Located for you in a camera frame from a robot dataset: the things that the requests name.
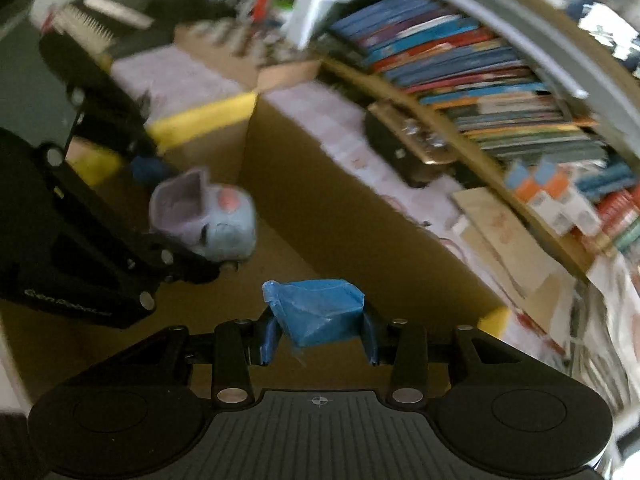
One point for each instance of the row of small white boxes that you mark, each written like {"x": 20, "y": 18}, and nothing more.
{"x": 555, "y": 195}

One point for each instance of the purple and blue toy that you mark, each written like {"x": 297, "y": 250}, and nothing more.
{"x": 220, "y": 220}

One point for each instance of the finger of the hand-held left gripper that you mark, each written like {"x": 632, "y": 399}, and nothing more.
{"x": 175, "y": 267}
{"x": 115, "y": 110}

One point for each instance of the yellow cardboard box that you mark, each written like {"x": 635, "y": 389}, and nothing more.
{"x": 325, "y": 200}

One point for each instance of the pile of newspapers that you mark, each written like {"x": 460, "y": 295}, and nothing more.
{"x": 605, "y": 330}

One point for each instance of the dark wooden tray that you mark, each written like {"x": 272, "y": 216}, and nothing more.
{"x": 395, "y": 140}

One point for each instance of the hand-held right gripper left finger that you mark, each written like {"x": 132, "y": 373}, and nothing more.
{"x": 268, "y": 342}

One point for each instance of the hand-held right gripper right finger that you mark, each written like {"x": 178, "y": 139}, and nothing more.
{"x": 373, "y": 346}

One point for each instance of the row of colourful books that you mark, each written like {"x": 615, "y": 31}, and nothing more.
{"x": 450, "y": 60}

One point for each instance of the blue plastic packet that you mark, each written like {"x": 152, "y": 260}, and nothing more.
{"x": 315, "y": 310}

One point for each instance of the wooden chessboard box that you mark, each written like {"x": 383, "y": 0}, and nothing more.
{"x": 240, "y": 45}

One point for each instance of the brown paper envelopes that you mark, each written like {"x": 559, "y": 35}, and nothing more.
{"x": 500, "y": 240}

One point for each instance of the black electronic keyboard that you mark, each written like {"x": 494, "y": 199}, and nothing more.
{"x": 125, "y": 15}

